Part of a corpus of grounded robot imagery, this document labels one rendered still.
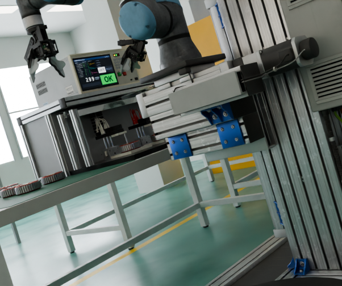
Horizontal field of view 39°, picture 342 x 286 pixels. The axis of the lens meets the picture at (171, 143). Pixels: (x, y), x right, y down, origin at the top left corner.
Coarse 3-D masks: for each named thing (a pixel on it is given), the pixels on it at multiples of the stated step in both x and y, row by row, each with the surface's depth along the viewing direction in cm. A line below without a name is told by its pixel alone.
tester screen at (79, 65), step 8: (104, 56) 257; (80, 64) 244; (88, 64) 248; (96, 64) 252; (104, 64) 256; (80, 72) 243; (88, 72) 247; (96, 72) 251; (112, 72) 259; (80, 80) 242; (96, 80) 250; (88, 88) 245
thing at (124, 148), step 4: (136, 140) 243; (124, 144) 236; (128, 144) 235; (132, 144) 235; (136, 144) 236; (140, 144) 239; (120, 148) 237; (124, 148) 235; (128, 148) 235; (132, 148) 235; (136, 148) 237; (120, 152) 238; (124, 152) 236
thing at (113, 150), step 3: (111, 147) 247; (114, 147) 249; (117, 147) 250; (102, 150) 248; (105, 150) 247; (108, 150) 245; (111, 150) 247; (114, 150) 248; (117, 150) 250; (102, 153) 249; (108, 153) 246; (111, 153) 247; (114, 153) 248; (117, 153) 249; (105, 156) 248; (108, 156) 246; (105, 159) 248
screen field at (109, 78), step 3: (102, 75) 253; (105, 75) 255; (108, 75) 256; (111, 75) 258; (114, 75) 259; (102, 78) 253; (105, 78) 254; (108, 78) 256; (111, 78) 257; (114, 78) 259; (102, 81) 252; (105, 81) 254; (108, 81) 255; (111, 81) 257; (114, 81) 259; (102, 84) 252; (105, 84) 254
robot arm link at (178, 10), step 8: (160, 0) 163; (168, 0) 163; (176, 0) 165; (168, 8) 161; (176, 8) 165; (176, 16) 163; (184, 16) 168; (176, 24) 164; (184, 24) 166; (168, 32) 163; (176, 32) 164; (184, 32) 165; (160, 40) 166
